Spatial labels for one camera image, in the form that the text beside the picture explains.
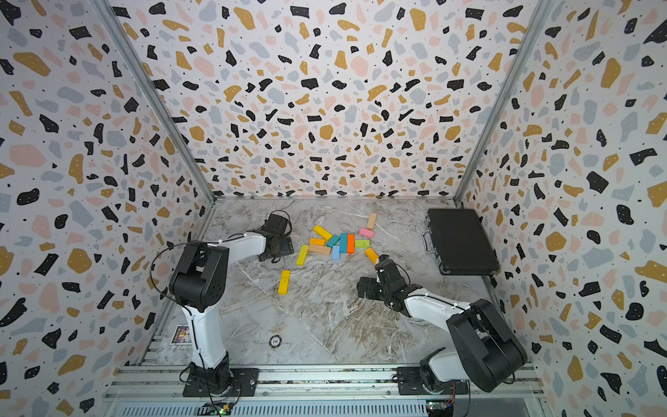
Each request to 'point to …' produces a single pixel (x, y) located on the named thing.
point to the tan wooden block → (321, 249)
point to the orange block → (351, 244)
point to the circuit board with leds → (223, 407)
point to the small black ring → (280, 342)
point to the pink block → (369, 234)
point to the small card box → (181, 335)
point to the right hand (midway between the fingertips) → (368, 286)
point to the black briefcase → (459, 241)
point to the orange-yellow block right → (373, 256)
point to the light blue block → (335, 253)
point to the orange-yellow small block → (318, 241)
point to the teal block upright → (343, 241)
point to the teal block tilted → (333, 241)
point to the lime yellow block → (302, 255)
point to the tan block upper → (371, 222)
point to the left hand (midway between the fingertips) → (282, 248)
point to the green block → (362, 243)
